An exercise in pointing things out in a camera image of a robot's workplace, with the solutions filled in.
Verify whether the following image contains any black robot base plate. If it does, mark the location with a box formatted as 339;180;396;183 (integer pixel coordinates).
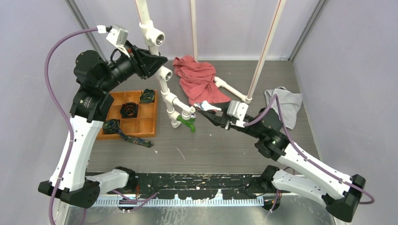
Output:
117;173;276;200

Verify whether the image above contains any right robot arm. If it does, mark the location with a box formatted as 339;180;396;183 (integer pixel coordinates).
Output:
195;102;366;223

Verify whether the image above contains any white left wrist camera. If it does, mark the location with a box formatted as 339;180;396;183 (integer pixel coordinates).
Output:
96;25;130;58

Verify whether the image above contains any rolled dark red tie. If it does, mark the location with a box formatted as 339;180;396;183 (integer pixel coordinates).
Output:
120;102;138;119

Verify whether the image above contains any orange compartment tray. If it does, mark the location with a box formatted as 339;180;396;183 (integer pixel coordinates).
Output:
107;90;158;138

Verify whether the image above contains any unrolled dark patterned necktie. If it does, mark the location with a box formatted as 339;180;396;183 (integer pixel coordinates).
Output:
102;119;154;148

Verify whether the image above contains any green plastic faucet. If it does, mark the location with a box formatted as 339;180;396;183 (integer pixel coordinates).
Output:
177;113;196;133

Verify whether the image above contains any rolled green tie in tray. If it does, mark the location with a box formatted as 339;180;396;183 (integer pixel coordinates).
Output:
139;89;155;104

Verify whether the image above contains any grey cloth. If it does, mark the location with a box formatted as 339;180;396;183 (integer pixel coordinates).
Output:
264;86;303;130

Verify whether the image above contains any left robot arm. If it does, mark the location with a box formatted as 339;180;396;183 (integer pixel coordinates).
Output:
38;44;168;209

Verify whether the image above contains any chrome water faucet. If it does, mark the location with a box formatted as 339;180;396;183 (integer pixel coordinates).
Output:
193;100;222;112

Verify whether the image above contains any red cloth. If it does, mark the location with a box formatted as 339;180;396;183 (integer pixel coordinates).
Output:
172;55;231;105

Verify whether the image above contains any white PVC pipe frame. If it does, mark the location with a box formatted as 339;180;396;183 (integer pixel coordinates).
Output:
134;0;287;128

